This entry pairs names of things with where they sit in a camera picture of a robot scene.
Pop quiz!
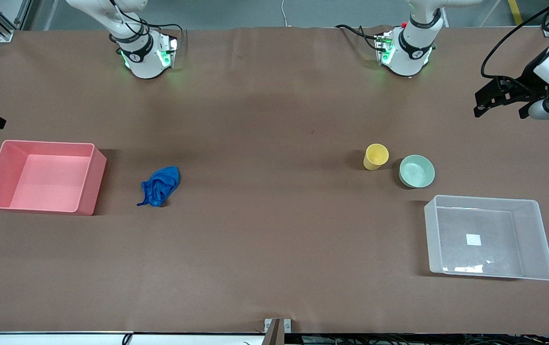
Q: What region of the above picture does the pale green bowl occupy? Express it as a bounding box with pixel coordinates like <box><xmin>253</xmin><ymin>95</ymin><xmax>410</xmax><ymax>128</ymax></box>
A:
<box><xmin>398</xmin><ymin>154</ymin><xmax>436</xmax><ymax>189</ymax></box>

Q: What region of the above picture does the metal table edge bracket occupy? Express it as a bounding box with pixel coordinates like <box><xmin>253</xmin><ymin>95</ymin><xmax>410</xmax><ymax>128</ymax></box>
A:
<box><xmin>263</xmin><ymin>317</ymin><xmax>292</xmax><ymax>345</ymax></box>

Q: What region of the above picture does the black arm base cable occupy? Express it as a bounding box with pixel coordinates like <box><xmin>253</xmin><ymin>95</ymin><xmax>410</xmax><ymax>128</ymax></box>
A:
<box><xmin>335</xmin><ymin>23</ymin><xmax>381</xmax><ymax>51</ymax></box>
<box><xmin>109</xmin><ymin>0</ymin><xmax>185</xmax><ymax>48</ymax></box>

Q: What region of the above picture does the black right arm base cable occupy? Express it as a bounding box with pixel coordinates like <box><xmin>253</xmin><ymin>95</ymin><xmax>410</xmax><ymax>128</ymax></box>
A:
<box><xmin>109</xmin><ymin>0</ymin><xmax>185</xmax><ymax>48</ymax></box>

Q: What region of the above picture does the pink plastic box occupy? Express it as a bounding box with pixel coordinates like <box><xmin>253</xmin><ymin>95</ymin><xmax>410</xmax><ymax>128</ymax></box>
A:
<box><xmin>0</xmin><ymin>139</ymin><xmax>108</xmax><ymax>217</ymax></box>

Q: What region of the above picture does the yellow plastic cup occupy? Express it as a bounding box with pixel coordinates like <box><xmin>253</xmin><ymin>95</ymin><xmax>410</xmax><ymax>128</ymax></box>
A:
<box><xmin>363</xmin><ymin>143</ymin><xmax>390</xmax><ymax>171</ymax></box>

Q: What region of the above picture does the blue cloth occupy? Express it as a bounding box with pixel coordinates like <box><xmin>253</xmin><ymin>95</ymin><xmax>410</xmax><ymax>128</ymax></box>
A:
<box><xmin>136</xmin><ymin>166</ymin><xmax>181</xmax><ymax>207</ymax></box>

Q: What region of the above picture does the black left arm base cable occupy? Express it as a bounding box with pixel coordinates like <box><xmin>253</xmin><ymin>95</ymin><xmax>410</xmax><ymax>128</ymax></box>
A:
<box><xmin>335</xmin><ymin>23</ymin><xmax>381</xmax><ymax>51</ymax></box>

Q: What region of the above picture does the clear plastic box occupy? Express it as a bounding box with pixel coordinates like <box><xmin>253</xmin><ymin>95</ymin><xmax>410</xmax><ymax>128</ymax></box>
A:
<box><xmin>423</xmin><ymin>194</ymin><xmax>549</xmax><ymax>282</ymax></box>

